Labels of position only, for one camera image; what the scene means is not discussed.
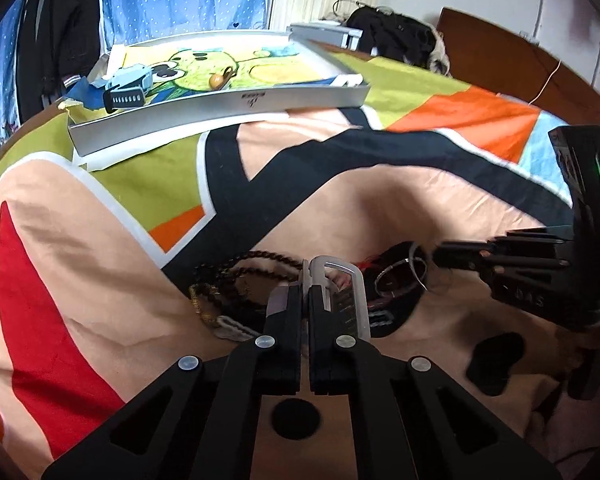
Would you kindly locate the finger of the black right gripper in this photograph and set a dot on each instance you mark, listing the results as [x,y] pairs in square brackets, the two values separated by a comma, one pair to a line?
[506,253]

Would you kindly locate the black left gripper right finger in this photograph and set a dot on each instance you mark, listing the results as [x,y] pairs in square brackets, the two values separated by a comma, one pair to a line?
[334,370]

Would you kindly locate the brown wooden headboard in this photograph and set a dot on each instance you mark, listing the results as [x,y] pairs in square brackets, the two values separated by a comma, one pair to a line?
[495,59]

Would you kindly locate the dark hanging clothes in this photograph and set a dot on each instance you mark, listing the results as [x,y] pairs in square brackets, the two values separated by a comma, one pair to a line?
[58,43]

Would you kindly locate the colourful cartoon bed cover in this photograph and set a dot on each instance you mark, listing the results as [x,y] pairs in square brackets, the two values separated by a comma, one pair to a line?
[134,283]

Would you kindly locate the clear plastic watch case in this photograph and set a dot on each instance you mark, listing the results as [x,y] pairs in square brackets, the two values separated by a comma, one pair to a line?
[342,293]

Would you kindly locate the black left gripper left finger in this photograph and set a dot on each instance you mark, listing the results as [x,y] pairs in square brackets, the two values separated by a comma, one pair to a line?
[279,347]

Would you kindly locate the white tray with cartoon print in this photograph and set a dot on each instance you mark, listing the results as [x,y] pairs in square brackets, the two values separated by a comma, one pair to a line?
[211,75]

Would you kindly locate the blue watch in tray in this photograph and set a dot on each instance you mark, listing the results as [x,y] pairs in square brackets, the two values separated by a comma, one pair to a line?
[127,88]

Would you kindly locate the pile of dark clothes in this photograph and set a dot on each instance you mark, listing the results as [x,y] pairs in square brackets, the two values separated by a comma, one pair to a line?
[402,39]

